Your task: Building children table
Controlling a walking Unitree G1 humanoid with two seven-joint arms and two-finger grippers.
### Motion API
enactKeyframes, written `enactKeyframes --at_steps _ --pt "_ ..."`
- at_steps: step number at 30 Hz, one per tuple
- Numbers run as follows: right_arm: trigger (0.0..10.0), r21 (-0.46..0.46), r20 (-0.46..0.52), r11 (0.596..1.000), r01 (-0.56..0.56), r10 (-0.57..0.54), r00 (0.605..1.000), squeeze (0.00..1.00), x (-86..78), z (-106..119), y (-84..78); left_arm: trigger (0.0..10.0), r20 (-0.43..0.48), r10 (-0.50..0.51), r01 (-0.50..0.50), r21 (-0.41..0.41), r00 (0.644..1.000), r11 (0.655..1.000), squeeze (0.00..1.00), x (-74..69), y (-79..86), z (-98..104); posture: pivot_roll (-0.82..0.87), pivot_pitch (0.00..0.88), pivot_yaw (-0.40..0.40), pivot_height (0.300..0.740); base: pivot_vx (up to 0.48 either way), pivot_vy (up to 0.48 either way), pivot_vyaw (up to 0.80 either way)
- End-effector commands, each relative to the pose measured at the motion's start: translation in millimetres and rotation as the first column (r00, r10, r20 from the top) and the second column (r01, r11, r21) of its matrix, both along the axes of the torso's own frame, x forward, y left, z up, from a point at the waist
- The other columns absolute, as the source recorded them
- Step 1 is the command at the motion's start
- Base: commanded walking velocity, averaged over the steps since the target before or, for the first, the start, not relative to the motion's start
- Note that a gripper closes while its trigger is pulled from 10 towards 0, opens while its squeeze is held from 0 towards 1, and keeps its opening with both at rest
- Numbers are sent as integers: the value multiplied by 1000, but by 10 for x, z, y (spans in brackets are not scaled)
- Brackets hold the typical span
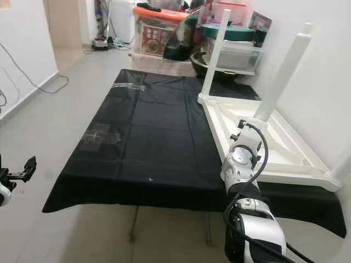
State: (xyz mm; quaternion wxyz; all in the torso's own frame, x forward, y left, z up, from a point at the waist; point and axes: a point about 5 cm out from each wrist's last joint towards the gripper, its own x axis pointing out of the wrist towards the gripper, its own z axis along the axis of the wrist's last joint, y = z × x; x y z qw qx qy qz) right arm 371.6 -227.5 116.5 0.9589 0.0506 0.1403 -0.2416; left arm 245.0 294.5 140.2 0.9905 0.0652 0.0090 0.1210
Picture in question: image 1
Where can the cross shaped clear tape patch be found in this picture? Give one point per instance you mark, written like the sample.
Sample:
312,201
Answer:
100,137

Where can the grey metal pot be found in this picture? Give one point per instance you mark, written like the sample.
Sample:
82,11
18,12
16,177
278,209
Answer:
167,4

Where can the small black white appliance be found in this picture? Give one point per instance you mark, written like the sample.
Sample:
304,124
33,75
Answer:
100,44

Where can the long clear tape strip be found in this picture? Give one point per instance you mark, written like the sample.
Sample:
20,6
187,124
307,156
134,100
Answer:
129,86

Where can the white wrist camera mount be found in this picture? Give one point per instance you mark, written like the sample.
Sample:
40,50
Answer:
248,139
4,194

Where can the white cabinet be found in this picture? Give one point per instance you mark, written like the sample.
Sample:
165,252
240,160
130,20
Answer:
120,19

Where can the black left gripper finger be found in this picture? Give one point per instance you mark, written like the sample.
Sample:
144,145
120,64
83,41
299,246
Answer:
30,164

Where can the small framed picture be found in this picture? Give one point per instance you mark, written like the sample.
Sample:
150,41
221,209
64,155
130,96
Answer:
260,21

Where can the dark green round lid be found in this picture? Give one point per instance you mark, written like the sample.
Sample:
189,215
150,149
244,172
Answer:
241,32

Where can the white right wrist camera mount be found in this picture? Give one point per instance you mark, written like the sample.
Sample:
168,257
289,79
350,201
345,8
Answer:
248,139

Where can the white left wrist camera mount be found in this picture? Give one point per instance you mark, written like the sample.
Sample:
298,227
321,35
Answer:
4,194

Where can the black tablecloth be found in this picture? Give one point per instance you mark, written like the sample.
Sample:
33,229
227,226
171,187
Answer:
142,148

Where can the black round basin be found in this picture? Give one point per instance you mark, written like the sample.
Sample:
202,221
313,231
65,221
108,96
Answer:
197,66

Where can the pink lid plastic box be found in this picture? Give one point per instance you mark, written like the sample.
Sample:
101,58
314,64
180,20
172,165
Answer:
233,12

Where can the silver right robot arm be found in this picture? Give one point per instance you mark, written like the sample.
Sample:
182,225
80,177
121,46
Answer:
238,164

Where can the pink patterned cloth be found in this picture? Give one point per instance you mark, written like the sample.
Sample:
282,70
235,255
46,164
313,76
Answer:
156,64

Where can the white plastic table top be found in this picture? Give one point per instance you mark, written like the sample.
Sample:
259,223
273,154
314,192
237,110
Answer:
296,159

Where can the red printed carton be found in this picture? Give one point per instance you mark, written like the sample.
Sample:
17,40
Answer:
156,38

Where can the black remote control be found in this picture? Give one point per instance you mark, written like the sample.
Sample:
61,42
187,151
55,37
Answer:
148,7

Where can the dark plastic bag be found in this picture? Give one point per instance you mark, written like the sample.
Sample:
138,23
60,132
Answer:
178,44

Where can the clear plastic storage box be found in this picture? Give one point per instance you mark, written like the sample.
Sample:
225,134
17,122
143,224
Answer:
238,55

